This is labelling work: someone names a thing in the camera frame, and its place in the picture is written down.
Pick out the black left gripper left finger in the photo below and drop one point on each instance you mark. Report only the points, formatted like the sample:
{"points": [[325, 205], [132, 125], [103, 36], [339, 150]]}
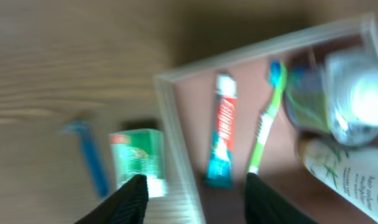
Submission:
{"points": [[126, 206]]}

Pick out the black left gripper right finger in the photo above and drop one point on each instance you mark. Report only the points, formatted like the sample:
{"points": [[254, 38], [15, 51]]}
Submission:
{"points": [[263, 205]]}

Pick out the red green toothpaste tube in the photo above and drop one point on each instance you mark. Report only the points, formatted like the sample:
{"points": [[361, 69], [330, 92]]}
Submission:
{"points": [[220, 168]]}

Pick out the green white soap packet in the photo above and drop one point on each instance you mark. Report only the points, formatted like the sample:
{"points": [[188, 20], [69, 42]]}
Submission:
{"points": [[140, 151]]}

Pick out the blue disposable razor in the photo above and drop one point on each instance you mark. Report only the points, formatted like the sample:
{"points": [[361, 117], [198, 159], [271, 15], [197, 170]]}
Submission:
{"points": [[91, 154]]}

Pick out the white patterned lotion tube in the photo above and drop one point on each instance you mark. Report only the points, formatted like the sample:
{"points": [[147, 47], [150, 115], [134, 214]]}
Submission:
{"points": [[351, 172]]}

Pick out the green white toothbrush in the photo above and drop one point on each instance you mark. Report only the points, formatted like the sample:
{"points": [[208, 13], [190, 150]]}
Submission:
{"points": [[278, 81]]}

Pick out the clear pump soap bottle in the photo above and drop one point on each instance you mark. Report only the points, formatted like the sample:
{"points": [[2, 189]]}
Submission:
{"points": [[338, 97]]}

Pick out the white cardboard box pink interior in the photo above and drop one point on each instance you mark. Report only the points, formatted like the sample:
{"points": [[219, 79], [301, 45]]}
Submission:
{"points": [[187, 97]]}

